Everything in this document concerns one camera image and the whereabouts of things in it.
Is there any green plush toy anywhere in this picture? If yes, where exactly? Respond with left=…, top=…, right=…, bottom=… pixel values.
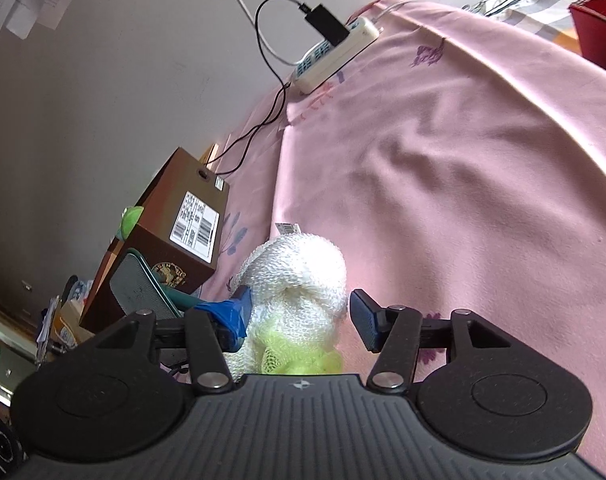
left=115, top=206, right=145, bottom=242

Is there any black charger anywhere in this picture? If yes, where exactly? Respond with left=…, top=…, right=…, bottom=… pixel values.
left=299, top=4, right=352, bottom=46

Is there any white power strip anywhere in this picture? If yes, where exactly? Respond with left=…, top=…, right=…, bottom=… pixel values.
left=293, top=16, right=380, bottom=95

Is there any red box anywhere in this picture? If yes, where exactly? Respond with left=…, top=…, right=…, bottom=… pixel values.
left=569, top=0, right=606, bottom=80

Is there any black round device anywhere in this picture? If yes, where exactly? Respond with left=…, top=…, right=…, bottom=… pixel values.
left=0, top=414, right=26, bottom=478

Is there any black charger cable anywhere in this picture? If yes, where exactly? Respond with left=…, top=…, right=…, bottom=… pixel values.
left=205, top=0, right=314, bottom=177

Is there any brown cardboard box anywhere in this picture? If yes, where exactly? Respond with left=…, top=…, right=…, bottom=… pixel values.
left=79, top=147, right=232, bottom=334

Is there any white mesh bath sponge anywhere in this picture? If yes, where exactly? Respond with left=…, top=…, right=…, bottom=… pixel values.
left=222, top=232, right=348, bottom=377

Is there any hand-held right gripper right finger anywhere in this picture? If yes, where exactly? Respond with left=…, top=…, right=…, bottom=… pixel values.
left=349, top=289, right=514, bottom=392

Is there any white power strip cable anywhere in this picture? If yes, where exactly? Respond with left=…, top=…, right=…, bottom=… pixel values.
left=215, top=0, right=304, bottom=68

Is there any pink bedsheet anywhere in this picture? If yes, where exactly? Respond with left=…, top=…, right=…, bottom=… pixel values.
left=199, top=0, right=606, bottom=479

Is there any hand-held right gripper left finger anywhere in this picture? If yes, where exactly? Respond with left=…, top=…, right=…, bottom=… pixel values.
left=94, top=284, right=254, bottom=394

